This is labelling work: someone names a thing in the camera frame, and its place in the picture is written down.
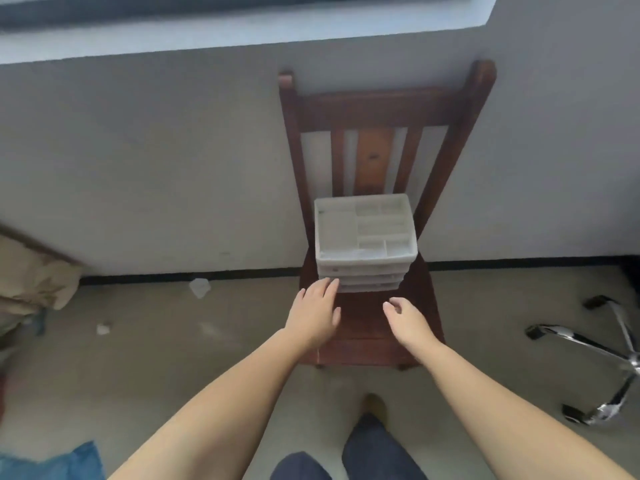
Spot person's left hand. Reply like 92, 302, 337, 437
282, 277, 343, 353

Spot person's right hand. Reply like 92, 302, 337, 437
382, 296, 441, 361

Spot person's right forearm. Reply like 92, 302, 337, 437
419, 339, 636, 480

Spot person's left forearm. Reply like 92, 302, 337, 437
107, 329, 321, 480

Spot person's right yellow shoe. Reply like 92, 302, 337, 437
361, 393, 389, 425

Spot person's grey trousers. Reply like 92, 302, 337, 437
269, 412, 429, 480

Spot chrome office chair base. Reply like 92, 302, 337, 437
525, 294, 640, 427

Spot dark wooden stool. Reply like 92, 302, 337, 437
278, 59, 497, 371

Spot beige fabric bundle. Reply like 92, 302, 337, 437
0, 224, 83, 341

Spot blue plastic bag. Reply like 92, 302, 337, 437
0, 441, 106, 480

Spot dark window frame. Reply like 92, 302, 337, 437
0, 0, 451, 31

